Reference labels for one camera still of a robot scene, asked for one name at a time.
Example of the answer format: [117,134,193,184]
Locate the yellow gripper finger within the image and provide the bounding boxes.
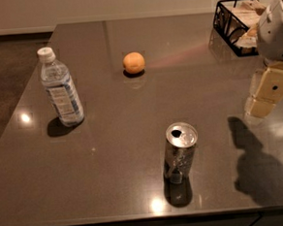
[244,61,283,118]

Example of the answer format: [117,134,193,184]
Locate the clear plastic water bottle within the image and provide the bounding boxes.
[37,47,84,127]

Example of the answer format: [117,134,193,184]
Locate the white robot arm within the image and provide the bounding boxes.
[245,0,283,118]

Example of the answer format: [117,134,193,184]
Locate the snack packets in basket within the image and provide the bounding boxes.
[230,0,266,48]

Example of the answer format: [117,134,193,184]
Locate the open silver drink can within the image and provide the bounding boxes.
[163,122,198,184]

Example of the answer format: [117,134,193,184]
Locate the orange fruit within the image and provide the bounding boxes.
[122,52,146,75]

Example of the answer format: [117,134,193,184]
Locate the black wire basket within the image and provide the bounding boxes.
[213,0,258,56]

